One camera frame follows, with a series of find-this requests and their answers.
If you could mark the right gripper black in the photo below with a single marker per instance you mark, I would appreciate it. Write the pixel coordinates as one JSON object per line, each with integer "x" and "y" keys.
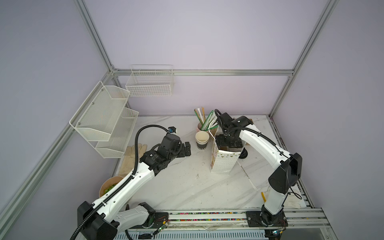
{"x": 235, "y": 143}

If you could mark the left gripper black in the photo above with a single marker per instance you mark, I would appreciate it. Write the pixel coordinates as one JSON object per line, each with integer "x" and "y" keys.
{"x": 182, "y": 152}

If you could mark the stack of black lids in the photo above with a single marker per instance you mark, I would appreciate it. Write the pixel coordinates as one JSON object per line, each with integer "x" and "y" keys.
{"x": 243, "y": 154}

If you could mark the stack of paper cups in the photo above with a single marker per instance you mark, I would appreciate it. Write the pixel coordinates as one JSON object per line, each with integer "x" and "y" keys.
{"x": 202, "y": 139}

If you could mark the white paper takeout bag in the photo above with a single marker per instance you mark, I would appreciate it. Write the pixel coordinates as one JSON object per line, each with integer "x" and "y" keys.
{"x": 223, "y": 159}

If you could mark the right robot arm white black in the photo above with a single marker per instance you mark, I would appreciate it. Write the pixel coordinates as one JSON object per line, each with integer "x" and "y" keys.
{"x": 287, "y": 167}

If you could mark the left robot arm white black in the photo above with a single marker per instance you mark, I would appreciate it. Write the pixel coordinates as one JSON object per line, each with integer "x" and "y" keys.
{"x": 105, "y": 218}

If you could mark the pink straw holder cup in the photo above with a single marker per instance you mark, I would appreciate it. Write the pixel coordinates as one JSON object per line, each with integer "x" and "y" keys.
{"x": 199, "y": 126}

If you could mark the white wrapped straw on table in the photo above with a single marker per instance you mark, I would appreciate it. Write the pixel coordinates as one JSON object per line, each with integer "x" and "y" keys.
{"x": 249, "y": 179}

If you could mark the beige glove left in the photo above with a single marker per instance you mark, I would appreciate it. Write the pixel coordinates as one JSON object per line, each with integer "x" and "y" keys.
{"x": 129, "y": 159}

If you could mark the brown bowl with greens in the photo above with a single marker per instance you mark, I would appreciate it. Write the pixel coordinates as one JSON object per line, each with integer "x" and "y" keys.
{"x": 109, "y": 184}

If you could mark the white mesh two-tier shelf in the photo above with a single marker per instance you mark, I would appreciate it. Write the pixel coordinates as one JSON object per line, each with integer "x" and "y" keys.
{"x": 105, "y": 121}

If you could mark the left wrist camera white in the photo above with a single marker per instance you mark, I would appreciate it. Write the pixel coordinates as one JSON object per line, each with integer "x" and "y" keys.
{"x": 172, "y": 130}

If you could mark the yellow handled tool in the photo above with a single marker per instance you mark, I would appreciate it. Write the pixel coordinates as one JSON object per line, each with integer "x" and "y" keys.
{"x": 263, "y": 196}

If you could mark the white wire basket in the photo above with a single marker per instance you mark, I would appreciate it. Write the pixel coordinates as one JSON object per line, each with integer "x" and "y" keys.
{"x": 151, "y": 81}

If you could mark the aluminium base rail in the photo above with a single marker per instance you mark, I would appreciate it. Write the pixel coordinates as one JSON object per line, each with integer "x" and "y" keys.
{"x": 308, "y": 224}

